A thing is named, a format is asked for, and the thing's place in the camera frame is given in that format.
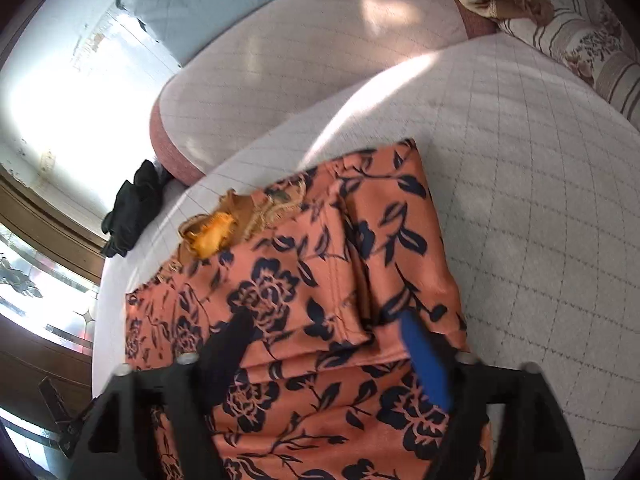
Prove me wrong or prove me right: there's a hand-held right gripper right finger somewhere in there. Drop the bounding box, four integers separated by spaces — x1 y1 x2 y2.
400 312 586 480

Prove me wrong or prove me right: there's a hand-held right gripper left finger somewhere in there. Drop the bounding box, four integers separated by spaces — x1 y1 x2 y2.
62 307 256 480

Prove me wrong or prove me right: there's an orange floral dress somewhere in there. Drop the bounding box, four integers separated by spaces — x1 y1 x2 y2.
124 139 493 480

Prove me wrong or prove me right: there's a black cloth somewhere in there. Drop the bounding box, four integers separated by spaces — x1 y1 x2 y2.
100 159 173 258

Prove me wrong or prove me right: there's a wooden door with glass panel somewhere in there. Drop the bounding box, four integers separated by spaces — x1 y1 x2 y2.
0 160 106 441

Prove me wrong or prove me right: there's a pink long pillow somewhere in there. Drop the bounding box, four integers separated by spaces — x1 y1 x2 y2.
150 0 496 186

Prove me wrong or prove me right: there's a grey blue pillow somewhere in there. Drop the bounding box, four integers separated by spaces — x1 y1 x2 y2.
117 0 321 68

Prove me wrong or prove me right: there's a striped floral pillow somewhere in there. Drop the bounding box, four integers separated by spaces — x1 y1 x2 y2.
495 0 640 126

